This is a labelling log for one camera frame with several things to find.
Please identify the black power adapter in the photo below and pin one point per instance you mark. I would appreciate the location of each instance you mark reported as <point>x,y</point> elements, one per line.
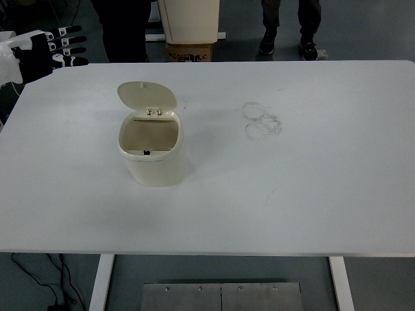
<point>55,307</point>

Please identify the printed cardboard box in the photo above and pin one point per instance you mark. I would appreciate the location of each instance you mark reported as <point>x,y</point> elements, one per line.
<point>189,52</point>

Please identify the white desk foot bar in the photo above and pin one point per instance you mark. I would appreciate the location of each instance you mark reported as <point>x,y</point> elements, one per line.
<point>154,37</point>
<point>322,53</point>

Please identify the large cream trash bin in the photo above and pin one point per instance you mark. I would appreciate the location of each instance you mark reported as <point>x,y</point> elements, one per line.
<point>191,19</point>

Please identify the grey metal plate with screws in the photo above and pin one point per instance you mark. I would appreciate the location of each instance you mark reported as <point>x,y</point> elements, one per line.
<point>223,298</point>

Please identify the person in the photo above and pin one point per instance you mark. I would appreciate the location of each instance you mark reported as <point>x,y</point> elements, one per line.
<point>123,32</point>
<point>272,16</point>

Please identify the small cream lidded trash bin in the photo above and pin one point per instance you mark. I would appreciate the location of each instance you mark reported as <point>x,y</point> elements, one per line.
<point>155,168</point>

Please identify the white side table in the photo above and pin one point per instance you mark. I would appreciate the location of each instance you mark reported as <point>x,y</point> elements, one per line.
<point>4,35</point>

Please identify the white table leg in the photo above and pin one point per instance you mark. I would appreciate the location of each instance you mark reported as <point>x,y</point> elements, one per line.
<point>340,282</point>
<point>102,282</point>

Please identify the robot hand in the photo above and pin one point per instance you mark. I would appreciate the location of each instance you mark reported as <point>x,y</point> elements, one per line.
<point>32,61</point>

